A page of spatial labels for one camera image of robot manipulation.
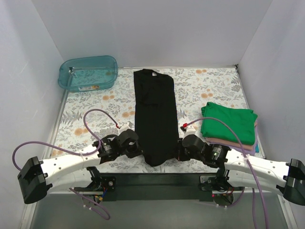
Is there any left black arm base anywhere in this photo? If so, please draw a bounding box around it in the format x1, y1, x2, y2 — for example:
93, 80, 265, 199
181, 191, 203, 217
79, 176, 116, 192

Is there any green folded t shirt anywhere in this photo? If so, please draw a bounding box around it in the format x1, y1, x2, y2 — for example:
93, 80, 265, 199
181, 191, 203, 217
201, 102, 258, 146

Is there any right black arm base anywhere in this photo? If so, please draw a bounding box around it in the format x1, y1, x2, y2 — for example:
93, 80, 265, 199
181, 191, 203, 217
197, 175, 244, 193

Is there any blue folded t shirt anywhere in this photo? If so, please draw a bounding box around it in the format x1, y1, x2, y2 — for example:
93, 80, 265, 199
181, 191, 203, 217
255, 143, 260, 153

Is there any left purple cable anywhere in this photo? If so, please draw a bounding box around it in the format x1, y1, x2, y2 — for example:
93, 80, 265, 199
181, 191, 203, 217
11, 109, 112, 220

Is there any lilac folded t shirt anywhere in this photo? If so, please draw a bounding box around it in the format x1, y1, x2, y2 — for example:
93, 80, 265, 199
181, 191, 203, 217
232, 144, 256, 156

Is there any floral table mat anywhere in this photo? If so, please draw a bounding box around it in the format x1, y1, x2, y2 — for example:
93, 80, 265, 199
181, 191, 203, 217
47, 67, 248, 173

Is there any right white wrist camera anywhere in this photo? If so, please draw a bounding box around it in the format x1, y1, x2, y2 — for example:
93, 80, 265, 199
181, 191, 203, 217
180, 123, 196, 138

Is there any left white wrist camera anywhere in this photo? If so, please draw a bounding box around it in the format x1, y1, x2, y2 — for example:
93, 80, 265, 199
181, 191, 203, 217
118, 121, 134, 132

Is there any black t shirt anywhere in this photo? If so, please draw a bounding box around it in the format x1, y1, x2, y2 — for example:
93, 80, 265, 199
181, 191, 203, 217
133, 69, 179, 167

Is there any aluminium frame rail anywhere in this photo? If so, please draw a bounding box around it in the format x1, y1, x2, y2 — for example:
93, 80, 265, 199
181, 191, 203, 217
29, 174, 288, 229

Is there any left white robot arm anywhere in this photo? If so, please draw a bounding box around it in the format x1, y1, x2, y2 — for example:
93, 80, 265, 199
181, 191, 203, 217
17, 129, 143, 204

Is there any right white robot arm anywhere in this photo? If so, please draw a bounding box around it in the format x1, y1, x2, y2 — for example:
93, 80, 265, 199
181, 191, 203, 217
177, 135, 305, 206

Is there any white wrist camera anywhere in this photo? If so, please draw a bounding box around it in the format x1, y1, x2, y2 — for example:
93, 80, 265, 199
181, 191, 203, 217
180, 123, 196, 138
118, 121, 134, 132

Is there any teal plastic bin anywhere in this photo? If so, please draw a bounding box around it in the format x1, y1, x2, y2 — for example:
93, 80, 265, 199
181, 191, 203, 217
58, 55, 118, 93

